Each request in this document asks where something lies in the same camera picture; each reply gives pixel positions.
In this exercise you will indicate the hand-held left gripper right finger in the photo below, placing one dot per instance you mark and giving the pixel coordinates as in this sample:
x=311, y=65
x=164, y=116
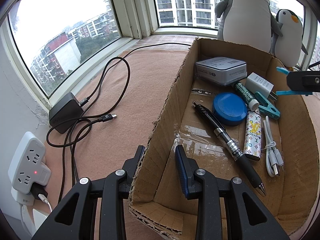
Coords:
x=180, y=170

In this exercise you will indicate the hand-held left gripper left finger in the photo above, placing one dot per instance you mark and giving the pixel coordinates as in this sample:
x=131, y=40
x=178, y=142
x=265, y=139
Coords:
x=130, y=170

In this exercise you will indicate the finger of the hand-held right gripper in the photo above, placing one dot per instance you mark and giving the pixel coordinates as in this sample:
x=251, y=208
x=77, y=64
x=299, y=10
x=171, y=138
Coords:
x=303, y=81

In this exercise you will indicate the light blue plastic clip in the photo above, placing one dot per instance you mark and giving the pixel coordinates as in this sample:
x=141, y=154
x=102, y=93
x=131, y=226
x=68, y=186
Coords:
x=287, y=92

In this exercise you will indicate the teal clothespin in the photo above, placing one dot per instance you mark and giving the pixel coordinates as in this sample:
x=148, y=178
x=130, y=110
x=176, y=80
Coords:
x=268, y=108

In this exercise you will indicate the white charger plug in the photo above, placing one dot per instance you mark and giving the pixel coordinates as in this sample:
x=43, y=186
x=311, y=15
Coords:
x=258, y=83

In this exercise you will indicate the black gel pen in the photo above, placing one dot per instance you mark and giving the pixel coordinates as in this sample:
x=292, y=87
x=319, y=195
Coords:
x=212, y=120

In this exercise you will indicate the cardboard box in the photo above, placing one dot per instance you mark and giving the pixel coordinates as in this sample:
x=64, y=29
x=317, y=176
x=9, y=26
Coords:
x=175, y=110

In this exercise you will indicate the green lip balm tube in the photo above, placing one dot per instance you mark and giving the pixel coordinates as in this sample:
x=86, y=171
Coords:
x=243, y=93

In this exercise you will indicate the silver patterned lighter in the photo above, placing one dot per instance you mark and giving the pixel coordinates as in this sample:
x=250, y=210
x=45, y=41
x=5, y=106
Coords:
x=252, y=137

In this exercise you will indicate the blue round lid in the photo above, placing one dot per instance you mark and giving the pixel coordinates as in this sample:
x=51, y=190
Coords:
x=228, y=107

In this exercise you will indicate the white rectangular box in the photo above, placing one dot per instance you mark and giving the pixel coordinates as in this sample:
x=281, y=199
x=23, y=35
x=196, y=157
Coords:
x=220, y=70

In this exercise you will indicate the small penguin plush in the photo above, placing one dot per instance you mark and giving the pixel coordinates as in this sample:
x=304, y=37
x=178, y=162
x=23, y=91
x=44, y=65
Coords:
x=287, y=40

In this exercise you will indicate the large penguin plush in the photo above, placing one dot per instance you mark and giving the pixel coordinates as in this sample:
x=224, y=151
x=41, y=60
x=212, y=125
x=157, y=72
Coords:
x=247, y=17

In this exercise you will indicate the black power adapter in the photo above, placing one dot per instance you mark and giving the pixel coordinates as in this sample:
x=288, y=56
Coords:
x=63, y=115

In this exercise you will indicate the black USB plug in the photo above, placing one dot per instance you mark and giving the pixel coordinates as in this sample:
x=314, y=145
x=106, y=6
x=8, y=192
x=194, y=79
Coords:
x=37, y=191

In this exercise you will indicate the white power strip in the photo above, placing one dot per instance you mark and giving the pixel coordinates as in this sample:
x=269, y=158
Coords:
x=25, y=162

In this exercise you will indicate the white wall plug adapter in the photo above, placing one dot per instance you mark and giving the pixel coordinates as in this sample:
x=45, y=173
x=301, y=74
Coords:
x=22, y=198

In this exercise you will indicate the white window frame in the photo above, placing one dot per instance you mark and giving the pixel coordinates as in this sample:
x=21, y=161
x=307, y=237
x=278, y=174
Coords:
x=130, y=5

